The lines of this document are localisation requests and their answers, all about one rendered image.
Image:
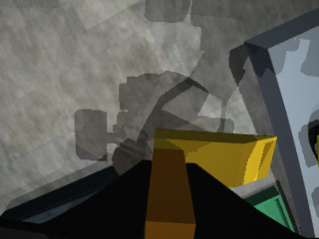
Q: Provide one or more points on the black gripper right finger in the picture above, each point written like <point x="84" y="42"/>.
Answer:
<point x="223" y="214"/>

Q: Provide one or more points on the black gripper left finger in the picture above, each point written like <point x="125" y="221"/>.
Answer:
<point x="118" y="211"/>

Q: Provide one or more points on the green tray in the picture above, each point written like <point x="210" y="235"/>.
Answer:
<point x="266" y="196"/>
<point x="272" y="209"/>

